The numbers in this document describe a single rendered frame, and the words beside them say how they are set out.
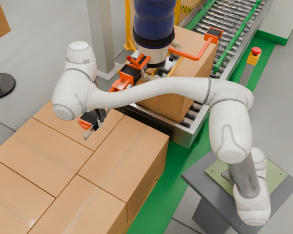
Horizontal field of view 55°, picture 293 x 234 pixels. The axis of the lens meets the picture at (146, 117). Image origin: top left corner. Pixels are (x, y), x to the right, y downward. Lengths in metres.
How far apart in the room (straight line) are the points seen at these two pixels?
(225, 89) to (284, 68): 2.82
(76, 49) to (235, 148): 0.62
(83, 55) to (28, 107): 2.22
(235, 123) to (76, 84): 0.53
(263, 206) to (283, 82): 2.38
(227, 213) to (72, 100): 1.11
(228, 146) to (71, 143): 1.39
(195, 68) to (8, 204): 1.50
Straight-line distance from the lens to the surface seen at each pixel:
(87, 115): 1.31
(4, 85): 3.46
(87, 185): 1.93
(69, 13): 4.43
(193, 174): 1.73
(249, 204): 1.42
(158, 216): 2.40
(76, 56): 1.00
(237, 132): 0.94
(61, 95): 0.92
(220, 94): 1.04
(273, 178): 1.83
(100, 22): 2.89
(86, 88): 0.93
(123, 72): 1.47
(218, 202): 1.70
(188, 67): 2.02
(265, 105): 3.30
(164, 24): 1.48
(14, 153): 2.18
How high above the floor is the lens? 2.27
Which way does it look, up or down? 52 degrees down
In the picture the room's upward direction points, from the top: 3 degrees clockwise
